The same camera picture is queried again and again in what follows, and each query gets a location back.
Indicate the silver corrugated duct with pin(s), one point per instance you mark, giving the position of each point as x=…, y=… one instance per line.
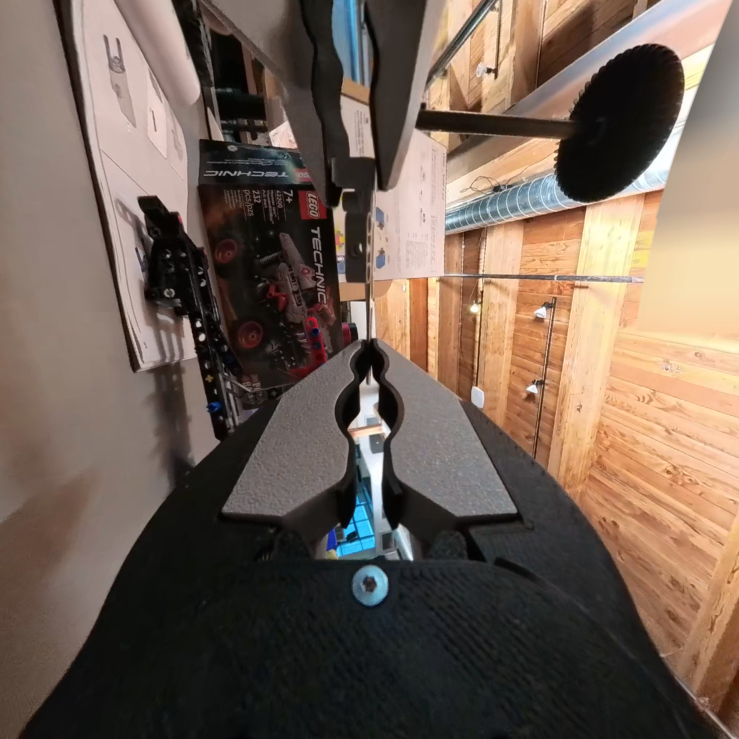
x=519, y=202

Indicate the grey toy panel part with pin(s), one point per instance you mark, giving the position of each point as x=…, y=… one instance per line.
x=361, y=248

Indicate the black toy brick chassis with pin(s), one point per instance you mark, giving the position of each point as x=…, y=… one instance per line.
x=179, y=271

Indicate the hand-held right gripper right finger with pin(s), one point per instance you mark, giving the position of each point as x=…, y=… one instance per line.
x=444, y=456

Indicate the small white wall device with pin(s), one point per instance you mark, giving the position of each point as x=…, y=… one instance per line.
x=480, y=396

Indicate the black ridged disc with rod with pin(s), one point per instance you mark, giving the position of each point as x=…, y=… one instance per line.
x=623, y=121

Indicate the white spot light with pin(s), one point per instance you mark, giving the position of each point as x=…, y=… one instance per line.
x=541, y=312
x=534, y=387

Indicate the white instruction booklet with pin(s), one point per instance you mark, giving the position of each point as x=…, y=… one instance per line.
x=115, y=173

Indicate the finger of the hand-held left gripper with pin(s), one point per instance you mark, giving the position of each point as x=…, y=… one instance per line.
x=404, y=69
x=294, y=69

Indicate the blue crates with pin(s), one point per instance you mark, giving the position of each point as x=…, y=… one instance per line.
x=358, y=525

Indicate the dark toy set box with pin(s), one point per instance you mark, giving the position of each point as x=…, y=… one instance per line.
x=260, y=248

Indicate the large metal ceiling beam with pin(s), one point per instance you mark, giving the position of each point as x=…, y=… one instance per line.
x=635, y=52

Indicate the grey desk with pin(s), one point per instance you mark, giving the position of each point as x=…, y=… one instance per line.
x=46, y=288

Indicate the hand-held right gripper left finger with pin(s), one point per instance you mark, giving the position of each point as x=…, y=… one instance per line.
x=294, y=456

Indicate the red and yellow bins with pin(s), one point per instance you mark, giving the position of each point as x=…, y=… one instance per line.
x=413, y=219

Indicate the thin metal track rod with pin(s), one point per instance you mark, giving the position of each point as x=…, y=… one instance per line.
x=519, y=278

